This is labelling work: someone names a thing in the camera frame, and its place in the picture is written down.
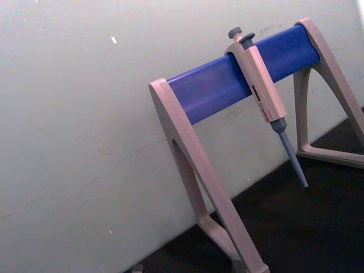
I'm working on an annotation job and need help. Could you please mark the grey stand with blue bar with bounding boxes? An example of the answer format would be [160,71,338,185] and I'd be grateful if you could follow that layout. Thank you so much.
[148,18,364,273]

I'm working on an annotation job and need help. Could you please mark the black table cloth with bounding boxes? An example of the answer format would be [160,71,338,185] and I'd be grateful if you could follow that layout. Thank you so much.
[122,105,364,273]

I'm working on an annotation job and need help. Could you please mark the pale grey pipette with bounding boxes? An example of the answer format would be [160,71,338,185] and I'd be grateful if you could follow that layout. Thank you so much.
[224,27,309,191]

